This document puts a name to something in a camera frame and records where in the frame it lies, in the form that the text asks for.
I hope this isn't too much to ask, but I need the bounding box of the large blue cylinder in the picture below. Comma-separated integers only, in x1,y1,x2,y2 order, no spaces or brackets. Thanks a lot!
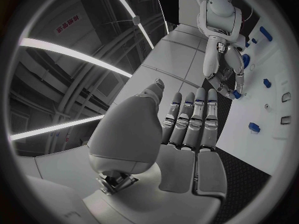
258,26,274,42

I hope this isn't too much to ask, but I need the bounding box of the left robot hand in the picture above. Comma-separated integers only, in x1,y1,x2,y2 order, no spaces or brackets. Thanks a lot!
82,79,228,224

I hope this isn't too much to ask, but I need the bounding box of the white cable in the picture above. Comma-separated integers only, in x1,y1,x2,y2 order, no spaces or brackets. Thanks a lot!
241,6,254,23

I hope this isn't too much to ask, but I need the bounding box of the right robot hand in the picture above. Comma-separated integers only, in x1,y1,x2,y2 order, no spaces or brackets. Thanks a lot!
202,35,246,100

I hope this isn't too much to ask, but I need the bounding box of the white task board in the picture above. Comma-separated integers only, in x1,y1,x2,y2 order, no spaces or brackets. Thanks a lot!
215,16,296,176

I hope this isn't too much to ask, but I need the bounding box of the blue gear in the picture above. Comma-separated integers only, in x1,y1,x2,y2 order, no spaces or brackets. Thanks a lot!
241,53,251,69

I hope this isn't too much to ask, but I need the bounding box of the blue block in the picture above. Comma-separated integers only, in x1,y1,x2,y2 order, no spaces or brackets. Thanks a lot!
248,122,261,133

